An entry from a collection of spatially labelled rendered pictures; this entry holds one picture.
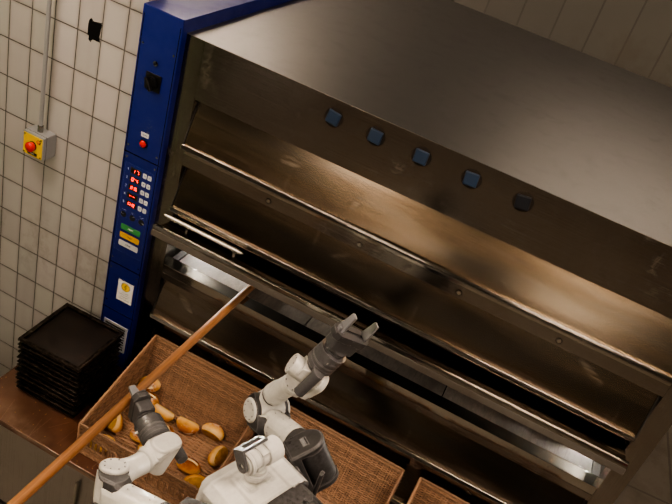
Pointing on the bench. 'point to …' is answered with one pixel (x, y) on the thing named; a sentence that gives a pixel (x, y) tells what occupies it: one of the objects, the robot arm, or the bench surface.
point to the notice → (124, 292)
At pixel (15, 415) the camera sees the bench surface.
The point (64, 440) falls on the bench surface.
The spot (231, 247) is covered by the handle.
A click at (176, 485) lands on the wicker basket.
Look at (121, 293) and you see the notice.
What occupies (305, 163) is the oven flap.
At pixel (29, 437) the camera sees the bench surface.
